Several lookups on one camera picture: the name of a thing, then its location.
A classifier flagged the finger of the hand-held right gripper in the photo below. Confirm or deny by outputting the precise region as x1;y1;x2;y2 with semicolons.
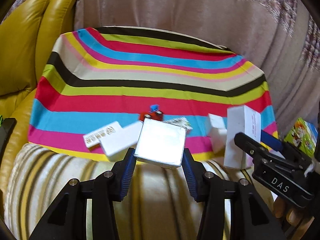
234;132;270;163
260;129;284;153

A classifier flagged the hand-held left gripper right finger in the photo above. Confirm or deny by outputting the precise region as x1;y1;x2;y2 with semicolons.
182;149;287;240

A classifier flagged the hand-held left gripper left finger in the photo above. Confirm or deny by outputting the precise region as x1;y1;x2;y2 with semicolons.
29;148;137;240

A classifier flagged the tall white box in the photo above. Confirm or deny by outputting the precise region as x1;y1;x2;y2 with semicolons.
223;105;262;169

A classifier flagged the white green printed box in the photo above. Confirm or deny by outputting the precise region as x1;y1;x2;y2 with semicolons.
164;116;193;132

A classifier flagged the red toy truck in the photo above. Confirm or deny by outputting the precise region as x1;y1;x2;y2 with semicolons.
139;104;164;122

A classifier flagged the person's right hand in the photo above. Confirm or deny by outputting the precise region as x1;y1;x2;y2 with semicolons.
272;195;318;228

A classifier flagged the green cartoon printed box lid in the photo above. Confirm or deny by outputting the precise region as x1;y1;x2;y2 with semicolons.
284;117;318;158

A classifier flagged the small white box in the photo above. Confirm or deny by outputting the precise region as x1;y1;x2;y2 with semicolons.
208;114;228;153

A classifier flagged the plain white box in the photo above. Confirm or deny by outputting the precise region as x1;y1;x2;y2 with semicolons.
100;121;144;162

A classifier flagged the beige striped plush cushion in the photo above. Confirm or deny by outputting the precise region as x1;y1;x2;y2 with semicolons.
5;142;275;240

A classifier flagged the long cream box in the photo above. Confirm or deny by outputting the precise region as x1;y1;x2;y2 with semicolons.
83;121;123;152

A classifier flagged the colourful striped cloth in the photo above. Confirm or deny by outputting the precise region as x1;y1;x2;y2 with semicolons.
27;26;279;162

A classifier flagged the maroon patterned curtain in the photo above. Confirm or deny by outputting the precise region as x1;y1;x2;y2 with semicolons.
220;0;320;68

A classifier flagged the pink velvet curtain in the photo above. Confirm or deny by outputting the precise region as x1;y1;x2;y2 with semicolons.
74;0;320;140

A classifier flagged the yellow leather sofa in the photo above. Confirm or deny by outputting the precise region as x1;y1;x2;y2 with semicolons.
0;0;77;193

